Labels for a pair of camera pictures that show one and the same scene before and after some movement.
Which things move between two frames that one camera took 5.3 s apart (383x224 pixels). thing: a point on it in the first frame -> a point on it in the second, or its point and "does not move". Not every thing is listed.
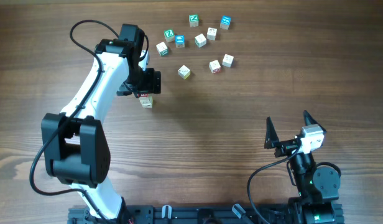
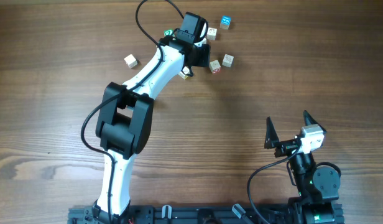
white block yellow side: [184, 72] does not move
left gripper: [153, 85] -> [207, 58]
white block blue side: [228, 61] does not move
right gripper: [272, 142] does not move
